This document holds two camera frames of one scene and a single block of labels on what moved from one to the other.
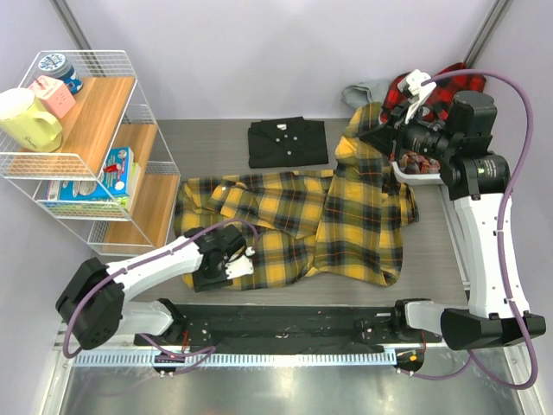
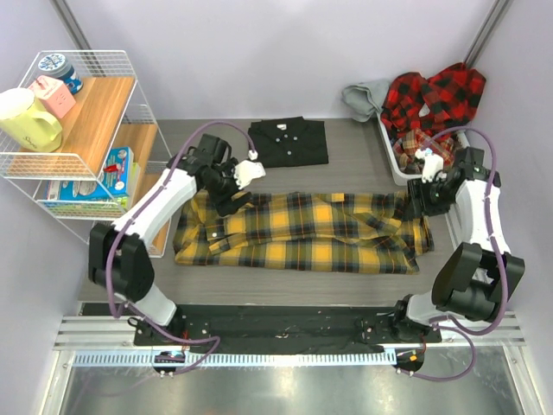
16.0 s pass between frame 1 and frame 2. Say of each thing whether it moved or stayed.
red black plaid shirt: stayed
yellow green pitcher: stayed
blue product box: stayed
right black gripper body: moved
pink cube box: stayed
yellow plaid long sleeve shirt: moved
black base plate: stayed
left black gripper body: moved
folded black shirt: stayed
